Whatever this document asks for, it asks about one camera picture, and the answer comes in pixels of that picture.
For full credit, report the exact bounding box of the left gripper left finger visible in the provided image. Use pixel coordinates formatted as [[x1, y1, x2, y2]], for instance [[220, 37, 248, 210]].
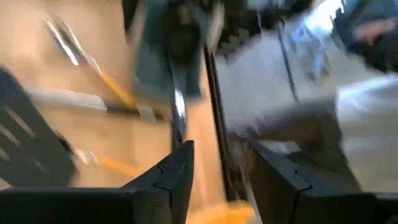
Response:
[[123, 139, 195, 224]]

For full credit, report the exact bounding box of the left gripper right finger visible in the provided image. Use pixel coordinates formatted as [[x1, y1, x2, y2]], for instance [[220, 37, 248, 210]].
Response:
[[248, 141, 377, 224]]

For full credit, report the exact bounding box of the steel spoon wooden handle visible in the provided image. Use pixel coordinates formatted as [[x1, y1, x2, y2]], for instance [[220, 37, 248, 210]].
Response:
[[73, 148, 146, 178], [43, 14, 139, 113]]

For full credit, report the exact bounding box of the yellow plastic bin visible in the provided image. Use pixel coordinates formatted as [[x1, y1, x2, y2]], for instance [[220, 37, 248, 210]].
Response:
[[186, 200, 257, 224]]

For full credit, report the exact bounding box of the slotted turner steel neck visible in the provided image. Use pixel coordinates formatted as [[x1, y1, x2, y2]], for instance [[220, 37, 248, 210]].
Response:
[[0, 67, 77, 189]]

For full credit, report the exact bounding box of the grey-blue plastic bin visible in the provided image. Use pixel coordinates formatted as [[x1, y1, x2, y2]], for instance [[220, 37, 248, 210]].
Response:
[[132, 0, 206, 100]]

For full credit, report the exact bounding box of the person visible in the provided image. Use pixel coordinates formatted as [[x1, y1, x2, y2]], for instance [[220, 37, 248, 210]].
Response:
[[332, 0, 398, 74]]

